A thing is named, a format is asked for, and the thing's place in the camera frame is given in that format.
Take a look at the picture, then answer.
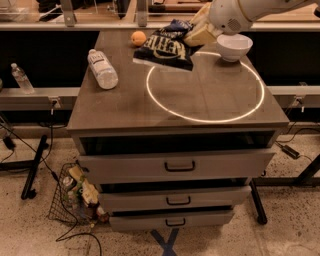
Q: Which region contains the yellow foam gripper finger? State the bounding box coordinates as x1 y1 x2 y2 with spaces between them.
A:
183 23 222 47
190 2 211 25

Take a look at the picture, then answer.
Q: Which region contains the blue chip bag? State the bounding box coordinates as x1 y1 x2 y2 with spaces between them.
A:
133 19 201 71

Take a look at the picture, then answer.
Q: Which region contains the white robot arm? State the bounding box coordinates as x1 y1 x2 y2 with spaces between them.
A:
183 0 320 47

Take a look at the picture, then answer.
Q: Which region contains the white ceramic bowl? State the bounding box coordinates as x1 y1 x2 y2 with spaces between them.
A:
216 34 253 62

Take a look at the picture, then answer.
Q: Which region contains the orange fruit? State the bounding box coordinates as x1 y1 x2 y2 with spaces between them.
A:
131 31 146 47

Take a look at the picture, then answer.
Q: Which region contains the clear plastic water bottle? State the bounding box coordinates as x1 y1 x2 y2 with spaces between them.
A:
87 49 118 90

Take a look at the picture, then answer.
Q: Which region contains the grey drawer cabinet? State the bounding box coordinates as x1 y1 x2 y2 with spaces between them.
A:
67 29 288 218

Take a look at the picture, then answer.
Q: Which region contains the top grey drawer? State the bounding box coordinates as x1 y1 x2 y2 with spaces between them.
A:
78 149 274 184

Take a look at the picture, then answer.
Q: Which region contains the grey drawer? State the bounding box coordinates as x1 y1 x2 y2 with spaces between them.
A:
109 210 234 231
99 186 251 213
78 149 274 184

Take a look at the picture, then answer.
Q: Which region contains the black power adapter on floor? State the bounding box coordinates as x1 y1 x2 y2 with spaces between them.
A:
281 145 300 159

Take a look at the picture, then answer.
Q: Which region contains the middle grey drawer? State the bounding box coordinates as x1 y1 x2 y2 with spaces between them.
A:
99 186 251 213

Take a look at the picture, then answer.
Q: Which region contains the black table leg right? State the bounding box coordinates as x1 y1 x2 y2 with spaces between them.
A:
250 180 268 225

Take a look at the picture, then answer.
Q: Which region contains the black table leg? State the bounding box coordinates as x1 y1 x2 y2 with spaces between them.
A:
250 180 268 225
21 135 47 200

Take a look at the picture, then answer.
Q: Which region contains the small water bottle on ledge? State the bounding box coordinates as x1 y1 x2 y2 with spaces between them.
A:
11 63 34 94

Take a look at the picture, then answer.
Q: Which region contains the bottom grey drawer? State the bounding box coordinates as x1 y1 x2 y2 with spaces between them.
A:
109 210 234 231

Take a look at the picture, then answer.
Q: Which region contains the blue tape cross on floor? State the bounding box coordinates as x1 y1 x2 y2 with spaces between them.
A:
151 229 179 256

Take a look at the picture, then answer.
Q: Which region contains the black table leg left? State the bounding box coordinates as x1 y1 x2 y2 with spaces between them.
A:
21 135 47 200

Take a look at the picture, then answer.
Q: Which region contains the wire basket with trash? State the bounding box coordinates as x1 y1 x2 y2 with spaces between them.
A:
48 163 109 226

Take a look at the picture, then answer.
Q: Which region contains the black floor cable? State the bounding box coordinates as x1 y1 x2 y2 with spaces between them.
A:
0 99 103 256

